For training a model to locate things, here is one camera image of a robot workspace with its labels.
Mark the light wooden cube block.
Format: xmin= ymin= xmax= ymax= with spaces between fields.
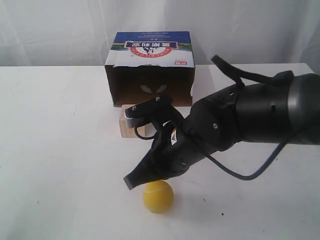
xmin=118 ymin=104 xmax=142 ymax=138

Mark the blue white cardboard box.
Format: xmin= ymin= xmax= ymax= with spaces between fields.
xmin=104 ymin=31 xmax=196 ymax=107

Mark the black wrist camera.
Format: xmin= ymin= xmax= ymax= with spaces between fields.
xmin=125 ymin=95 xmax=184 ymax=131

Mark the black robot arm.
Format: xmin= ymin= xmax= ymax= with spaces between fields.
xmin=124 ymin=71 xmax=320 ymax=189

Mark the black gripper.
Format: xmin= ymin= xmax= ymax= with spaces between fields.
xmin=123 ymin=122 xmax=213 ymax=190

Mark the yellow ball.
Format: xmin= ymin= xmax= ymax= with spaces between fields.
xmin=142 ymin=180 xmax=174 ymax=214

